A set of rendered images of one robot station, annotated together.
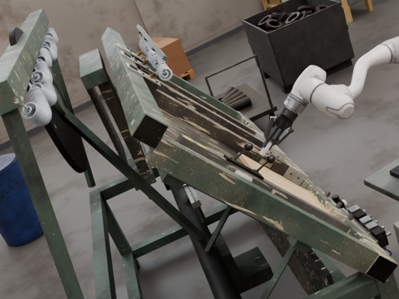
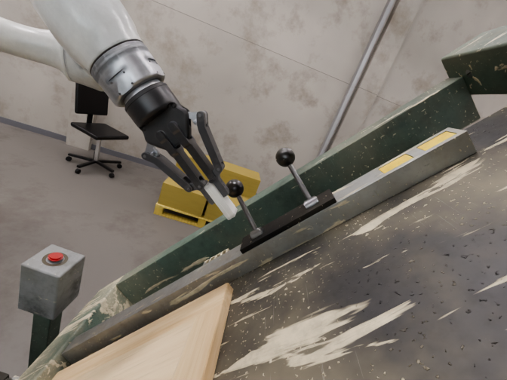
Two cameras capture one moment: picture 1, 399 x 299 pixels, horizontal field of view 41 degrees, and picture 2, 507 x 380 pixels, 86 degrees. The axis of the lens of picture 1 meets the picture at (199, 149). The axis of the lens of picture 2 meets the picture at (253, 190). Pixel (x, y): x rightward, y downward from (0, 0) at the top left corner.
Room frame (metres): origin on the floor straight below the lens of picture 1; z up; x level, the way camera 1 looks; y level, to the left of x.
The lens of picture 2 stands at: (2.54, -0.21, 1.62)
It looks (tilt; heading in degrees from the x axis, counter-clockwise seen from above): 19 degrees down; 181
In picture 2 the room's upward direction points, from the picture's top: 21 degrees clockwise
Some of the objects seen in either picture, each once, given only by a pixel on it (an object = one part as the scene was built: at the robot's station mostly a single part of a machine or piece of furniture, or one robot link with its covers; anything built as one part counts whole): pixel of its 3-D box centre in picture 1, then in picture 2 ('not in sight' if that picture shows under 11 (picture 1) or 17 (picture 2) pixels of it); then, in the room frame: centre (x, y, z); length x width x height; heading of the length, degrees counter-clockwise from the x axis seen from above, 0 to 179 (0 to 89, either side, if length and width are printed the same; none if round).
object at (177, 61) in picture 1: (155, 64); not in sight; (8.81, 0.13, 0.33); 1.15 x 0.80 x 0.66; 17
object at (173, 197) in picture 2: not in sight; (211, 191); (-0.53, -0.76, 0.32); 1.13 x 0.78 x 0.65; 105
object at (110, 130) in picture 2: not in sight; (99, 130); (-0.59, -2.33, 0.51); 0.65 x 0.64 x 1.01; 103
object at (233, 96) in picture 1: (230, 93); not in sight; (5.65, -0.56, 0.47); 1.20 x 0.70 x 0.95; 7
